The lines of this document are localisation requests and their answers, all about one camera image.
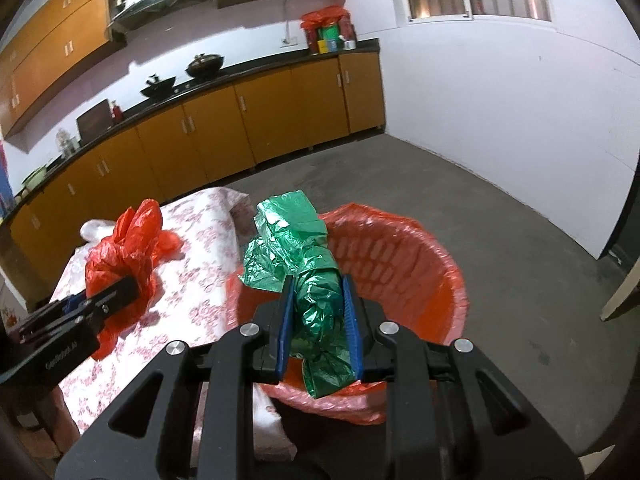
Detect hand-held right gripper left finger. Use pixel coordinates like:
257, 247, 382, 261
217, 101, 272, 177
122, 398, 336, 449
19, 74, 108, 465
55, 275, 301, 480

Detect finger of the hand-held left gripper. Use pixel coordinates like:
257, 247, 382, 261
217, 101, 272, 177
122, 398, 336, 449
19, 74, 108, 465
10, 276, 140, 345

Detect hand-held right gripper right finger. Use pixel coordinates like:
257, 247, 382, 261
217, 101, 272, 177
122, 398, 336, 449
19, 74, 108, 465
342, 275, 586, 480

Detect red plastic bag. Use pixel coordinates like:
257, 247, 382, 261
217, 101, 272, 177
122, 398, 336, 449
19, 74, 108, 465
84, 199, 182, 361

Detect green plastic bag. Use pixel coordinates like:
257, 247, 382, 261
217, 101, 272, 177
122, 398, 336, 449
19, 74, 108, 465
239, 190, 357, 401

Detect red lined trash basket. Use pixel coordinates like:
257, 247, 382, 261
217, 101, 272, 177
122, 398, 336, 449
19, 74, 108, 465
225, 203, 471, 426

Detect floral tablecloth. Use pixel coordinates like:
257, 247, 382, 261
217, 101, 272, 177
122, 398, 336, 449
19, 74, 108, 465
50, 186, 296, 461

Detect green bowl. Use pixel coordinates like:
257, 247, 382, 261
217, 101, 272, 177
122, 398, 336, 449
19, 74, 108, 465
22, 167, 48, 191

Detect wooden cutting board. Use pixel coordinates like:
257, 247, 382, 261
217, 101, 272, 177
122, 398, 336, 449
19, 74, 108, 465
76, 99, 115, 142

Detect orange lower kitchen cabinets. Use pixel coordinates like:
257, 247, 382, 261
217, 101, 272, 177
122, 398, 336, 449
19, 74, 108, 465
10, 52, 387, 281

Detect orange kitchen cabinets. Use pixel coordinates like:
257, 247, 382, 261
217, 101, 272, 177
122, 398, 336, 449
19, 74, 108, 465
10, 52, 387, 281
0, 0, 353, 138

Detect black wok with lid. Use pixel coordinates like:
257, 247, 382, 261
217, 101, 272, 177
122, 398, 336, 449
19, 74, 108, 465
185, 52, 225, 79

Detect orange upper kitchen cabinets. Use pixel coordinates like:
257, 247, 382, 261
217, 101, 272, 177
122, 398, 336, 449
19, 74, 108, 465
0, 0, 353, 138

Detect black kitchen countertop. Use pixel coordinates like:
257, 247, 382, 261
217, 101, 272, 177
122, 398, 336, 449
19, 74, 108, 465
0, 39, 381, 221

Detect beige chair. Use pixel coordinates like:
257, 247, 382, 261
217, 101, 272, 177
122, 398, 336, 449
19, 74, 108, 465
600, 255, 640, 322

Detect large red shopping bag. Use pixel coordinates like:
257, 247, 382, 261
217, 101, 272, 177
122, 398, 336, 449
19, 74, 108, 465
300, 5, 358, 56

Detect wall socket with cable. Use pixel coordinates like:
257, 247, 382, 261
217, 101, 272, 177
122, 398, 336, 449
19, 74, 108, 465
280, 0, 301, 47

